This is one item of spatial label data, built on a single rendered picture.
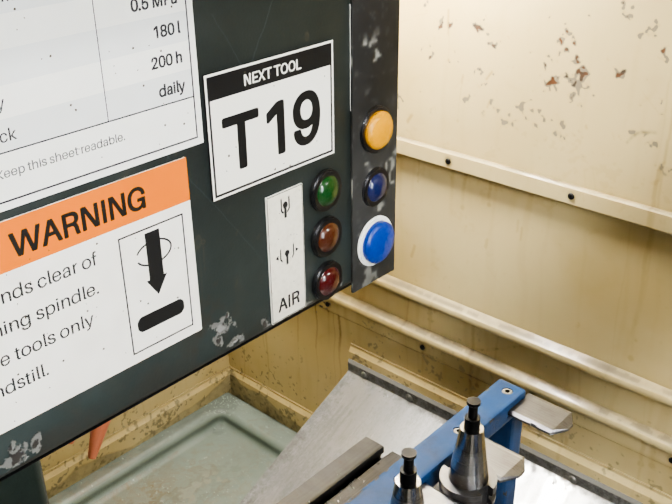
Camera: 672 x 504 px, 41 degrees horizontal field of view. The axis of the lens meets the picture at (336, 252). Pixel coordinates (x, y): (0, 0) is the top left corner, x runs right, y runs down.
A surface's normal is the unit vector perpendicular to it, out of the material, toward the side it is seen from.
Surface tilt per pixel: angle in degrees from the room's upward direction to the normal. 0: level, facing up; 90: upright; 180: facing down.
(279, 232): 90
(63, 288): 90
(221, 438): 0
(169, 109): 90
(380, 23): 90
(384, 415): 24
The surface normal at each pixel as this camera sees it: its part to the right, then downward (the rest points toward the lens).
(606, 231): -0.67, 0.36
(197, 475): -0.01, -0.89
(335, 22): 0.74, 0.30
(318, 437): -0.29, -0.67
